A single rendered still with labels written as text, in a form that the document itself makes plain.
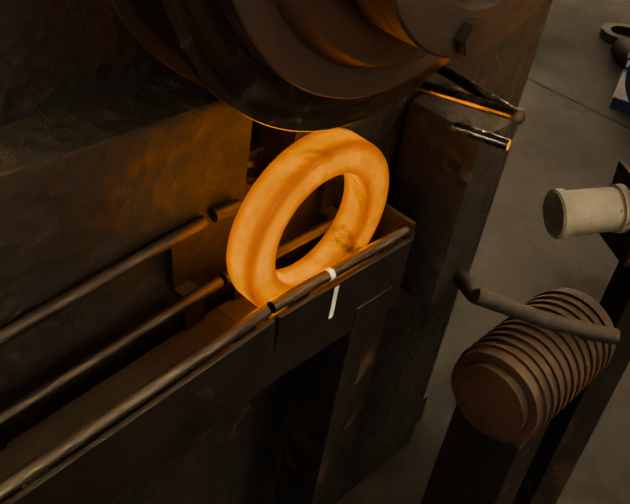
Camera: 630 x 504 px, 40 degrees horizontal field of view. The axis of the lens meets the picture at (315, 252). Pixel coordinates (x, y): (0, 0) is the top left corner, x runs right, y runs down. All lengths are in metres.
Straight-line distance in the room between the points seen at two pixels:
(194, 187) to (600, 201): 0.51
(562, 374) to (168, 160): 0.58
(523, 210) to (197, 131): 1.67
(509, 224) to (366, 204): 1.44
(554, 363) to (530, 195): 1.34
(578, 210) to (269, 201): 0.45
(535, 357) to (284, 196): 0.46
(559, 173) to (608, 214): 1.46
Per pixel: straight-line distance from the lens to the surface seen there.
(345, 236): 0.86
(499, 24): 0.65
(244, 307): 0.85
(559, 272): 2.16
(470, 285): 1.02
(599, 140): 2.78
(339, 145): 0.76
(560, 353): 1.11
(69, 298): 0.72
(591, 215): 1.07
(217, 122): 0.75
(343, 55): 0.60
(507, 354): 1.07
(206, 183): 0.77
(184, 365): 0.73
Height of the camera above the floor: 1.23
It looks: 38 degrees down
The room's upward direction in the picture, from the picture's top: 10 degrees clockwise
